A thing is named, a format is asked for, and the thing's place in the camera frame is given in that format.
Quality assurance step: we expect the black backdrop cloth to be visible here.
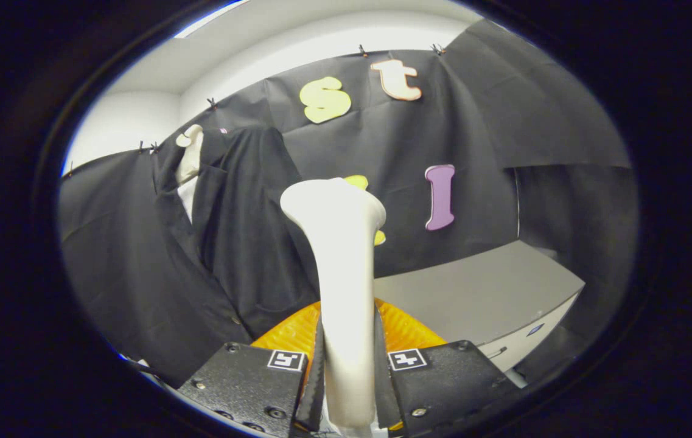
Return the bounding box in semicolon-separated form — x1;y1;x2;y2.
58;18;638;390

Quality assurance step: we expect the white mannequin torso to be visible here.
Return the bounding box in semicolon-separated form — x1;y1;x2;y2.
175;125;205;223

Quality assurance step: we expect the white garment steamer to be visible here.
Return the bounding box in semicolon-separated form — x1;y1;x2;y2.
280;178;387;429

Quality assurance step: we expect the grey cabinet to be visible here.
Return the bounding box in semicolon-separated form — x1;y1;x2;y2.
373;240;585;390

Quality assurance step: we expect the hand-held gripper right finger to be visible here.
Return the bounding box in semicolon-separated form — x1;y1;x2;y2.
373;298;520;438

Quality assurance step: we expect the black blazer jacket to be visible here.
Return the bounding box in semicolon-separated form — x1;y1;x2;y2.
151;126;322;366

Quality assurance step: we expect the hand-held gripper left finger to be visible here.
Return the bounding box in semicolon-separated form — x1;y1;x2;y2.
176;300;326;438

